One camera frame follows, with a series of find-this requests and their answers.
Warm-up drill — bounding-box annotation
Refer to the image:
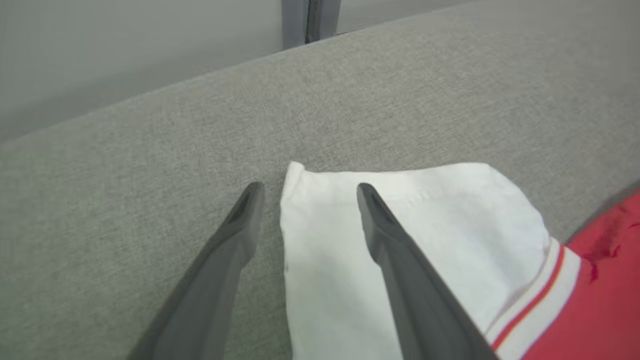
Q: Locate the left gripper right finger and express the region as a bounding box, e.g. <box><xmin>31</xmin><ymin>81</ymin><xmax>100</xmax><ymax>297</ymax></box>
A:
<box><xmin>356</xmin><ymin>182</ymin><xmax>501</xmax><ymax>360</ymax></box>

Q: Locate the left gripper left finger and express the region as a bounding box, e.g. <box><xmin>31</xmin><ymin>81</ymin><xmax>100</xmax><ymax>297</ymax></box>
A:
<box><xmin>127</xmin><ymin>181</ymin><xmax>266</xmax><ymax>360</ymax></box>

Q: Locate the red and white garment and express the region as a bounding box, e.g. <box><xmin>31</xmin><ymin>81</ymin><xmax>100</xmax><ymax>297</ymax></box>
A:
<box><xmin>279</xmin><ymin>160</ymin><xmax>640</xmax><ymax>360</ymax></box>

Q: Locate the grey fabric sofa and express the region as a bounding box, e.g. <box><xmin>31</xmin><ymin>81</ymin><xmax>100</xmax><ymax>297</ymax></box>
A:
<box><xmin>0</xmin><ymin>0</ymin><xmax>640</xmax><ymax>360</ymax></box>

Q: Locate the grey partition post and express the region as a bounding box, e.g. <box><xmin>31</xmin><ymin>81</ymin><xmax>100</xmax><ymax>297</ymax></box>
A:
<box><xmin>281</xmin><ymin>0</ymin><xmax>343</xmax><ymax>50</ymax></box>

